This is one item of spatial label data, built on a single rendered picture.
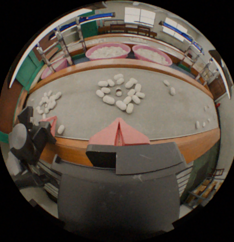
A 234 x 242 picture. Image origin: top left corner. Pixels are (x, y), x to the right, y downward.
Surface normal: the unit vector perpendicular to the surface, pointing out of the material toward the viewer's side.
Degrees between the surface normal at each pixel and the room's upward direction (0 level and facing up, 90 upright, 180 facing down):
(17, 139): 50
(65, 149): 0
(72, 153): 0
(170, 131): 0
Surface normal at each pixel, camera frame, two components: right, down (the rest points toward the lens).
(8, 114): 1.00, 0.00
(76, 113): 0.00, -0.23
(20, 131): 0.53, -0.69
